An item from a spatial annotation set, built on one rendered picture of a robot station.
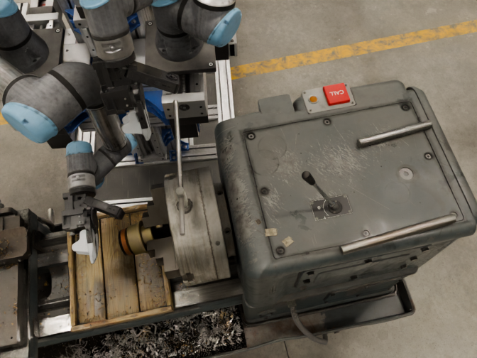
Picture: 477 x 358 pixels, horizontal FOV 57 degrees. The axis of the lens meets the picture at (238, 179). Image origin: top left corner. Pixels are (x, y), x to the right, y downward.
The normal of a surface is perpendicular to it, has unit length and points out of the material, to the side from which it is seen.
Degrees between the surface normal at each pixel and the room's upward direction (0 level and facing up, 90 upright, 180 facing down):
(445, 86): 0
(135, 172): 0
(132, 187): 0
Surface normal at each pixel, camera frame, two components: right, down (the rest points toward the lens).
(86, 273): -0.02, -0.44
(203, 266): 0.17, 0.57
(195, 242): 0.10, 0.15
